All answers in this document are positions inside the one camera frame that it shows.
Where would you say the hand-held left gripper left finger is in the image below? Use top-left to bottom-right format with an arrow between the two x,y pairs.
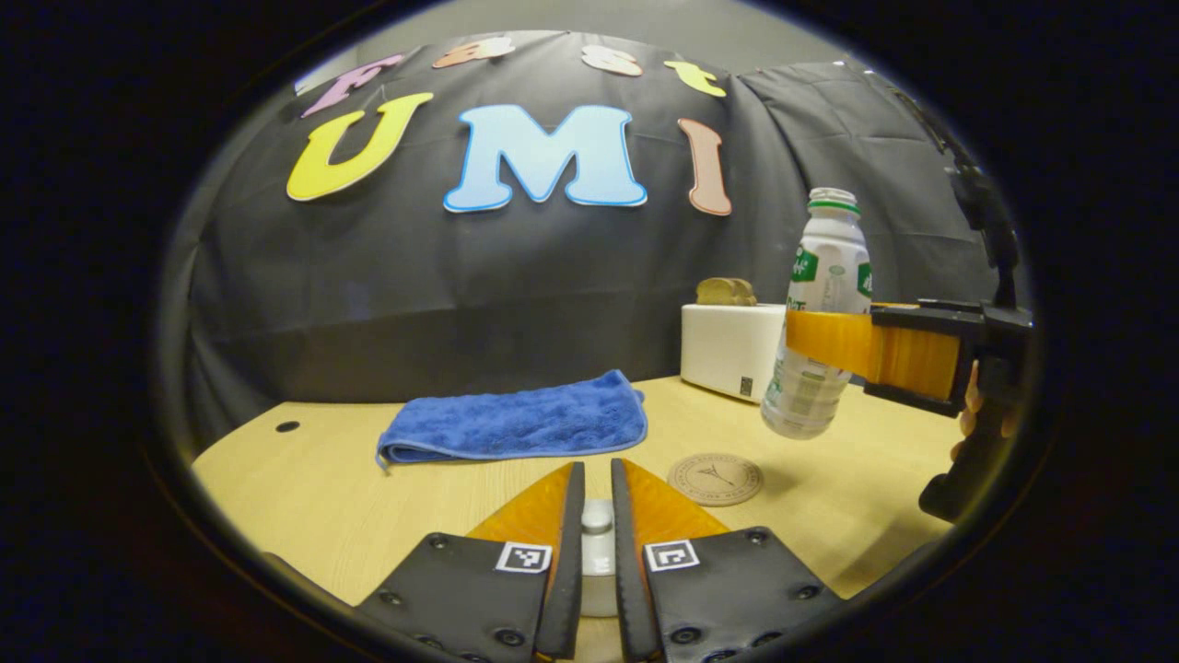
354,460 -> 587,663

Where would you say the round cork coaster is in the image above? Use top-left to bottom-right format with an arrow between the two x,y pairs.
667,452 -> 765,508

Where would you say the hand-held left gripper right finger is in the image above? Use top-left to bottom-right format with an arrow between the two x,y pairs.
610,457 -> 846,663

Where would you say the blue folded towel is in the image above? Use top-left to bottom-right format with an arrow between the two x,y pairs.
376,369 -> 648,471

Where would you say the white toaster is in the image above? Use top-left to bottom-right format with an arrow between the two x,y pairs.
681,304 -> 789,405

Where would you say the black backdrop cloth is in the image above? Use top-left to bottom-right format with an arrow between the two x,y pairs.
180,30 -> 1005,452

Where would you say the white plastic water bottle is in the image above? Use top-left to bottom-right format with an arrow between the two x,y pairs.
761,188 -> 873,441

